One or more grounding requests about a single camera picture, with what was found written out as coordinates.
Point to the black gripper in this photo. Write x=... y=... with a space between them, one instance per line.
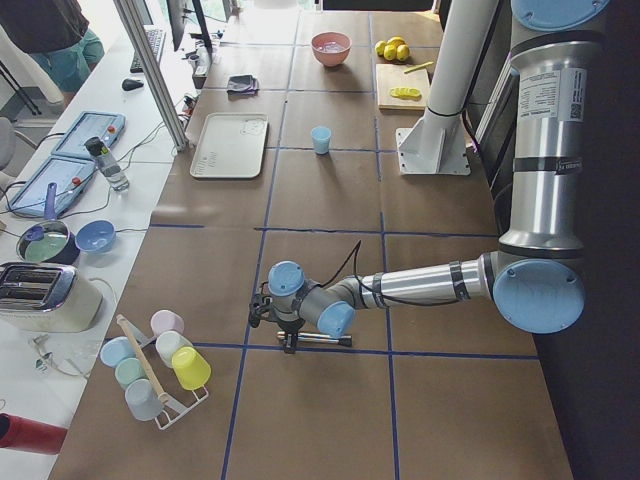
x=291 y=328

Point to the steel muddler rod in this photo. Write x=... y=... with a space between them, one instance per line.
x=345 y=340

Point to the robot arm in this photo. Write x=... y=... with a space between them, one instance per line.
x=533 y=277

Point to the yellow-green cup on rack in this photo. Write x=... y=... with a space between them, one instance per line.
x=191 y=368

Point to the white cup on rack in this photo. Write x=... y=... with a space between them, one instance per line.
x=168 y=343

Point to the pink cup on rack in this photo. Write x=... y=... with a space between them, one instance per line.
x=166 y=320

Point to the grey cup on rack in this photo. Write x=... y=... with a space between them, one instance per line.
x=142 y=400

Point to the mint green cup on rack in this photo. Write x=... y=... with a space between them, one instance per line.
x=128 y=371

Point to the light blue cup on rack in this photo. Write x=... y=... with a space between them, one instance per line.
x=115 y=351

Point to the light blue plastic cup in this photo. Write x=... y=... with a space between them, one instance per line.
x=321 y=137

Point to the cream bear serving tray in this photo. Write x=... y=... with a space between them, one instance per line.
x=230 y=146

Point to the blue bowl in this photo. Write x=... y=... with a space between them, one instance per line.
x=96 y=237

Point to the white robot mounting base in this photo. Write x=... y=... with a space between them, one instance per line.
x=436 y=145

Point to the folded grey cloth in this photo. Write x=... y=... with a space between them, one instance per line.
x=245 y=84

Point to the cream toaster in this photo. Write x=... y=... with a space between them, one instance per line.
x=50 y=298

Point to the lemon slices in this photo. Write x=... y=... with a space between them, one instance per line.
x=405 y=93

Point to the clear water bottle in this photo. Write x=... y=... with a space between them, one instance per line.
x=107 y=164

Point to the wooden cutting board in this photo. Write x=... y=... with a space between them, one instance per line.
x=389 y=76

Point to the blue teach pendant far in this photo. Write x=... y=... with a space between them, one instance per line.
x=105 y=125

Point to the red cylinder bottle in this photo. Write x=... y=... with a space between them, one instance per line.
x=23 y=434

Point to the pink bowl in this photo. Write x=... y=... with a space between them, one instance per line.
x=327 y=59

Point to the yellow-green knife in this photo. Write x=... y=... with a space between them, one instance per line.
x=415 y=68

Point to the black computer mouse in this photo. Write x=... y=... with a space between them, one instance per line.
x=130 y=84

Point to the whole yellow lemon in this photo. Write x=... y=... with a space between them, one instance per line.
x=390 y=52
x=380 y=47
x=395 y=41
x=402 y=53

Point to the black keyboard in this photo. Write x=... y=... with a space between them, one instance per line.
x=156 y=39

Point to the person in green shorts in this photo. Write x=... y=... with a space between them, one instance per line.
x=57 y=36

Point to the wooden rack handle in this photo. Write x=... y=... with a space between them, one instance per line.
x=125 y=325

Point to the dark saucepan purple handle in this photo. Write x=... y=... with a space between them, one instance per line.
x=51 y=240

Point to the aluminium frame post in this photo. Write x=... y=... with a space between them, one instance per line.
x=134 y=27

